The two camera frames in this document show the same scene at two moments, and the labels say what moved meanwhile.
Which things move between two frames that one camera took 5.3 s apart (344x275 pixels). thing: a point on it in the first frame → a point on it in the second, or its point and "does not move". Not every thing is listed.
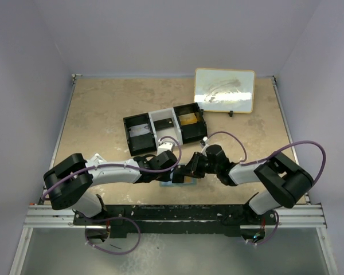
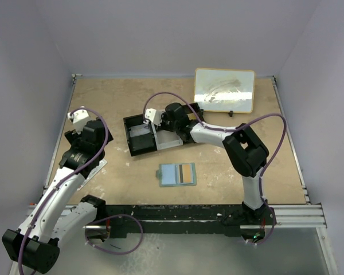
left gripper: [164, 177] → [74, 137]
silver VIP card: [138, 129] does not move
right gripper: [192, 168] → [164, 116]
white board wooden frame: [225, 90] does not move
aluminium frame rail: [303, 216] does not move
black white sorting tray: [183, 124] does not move
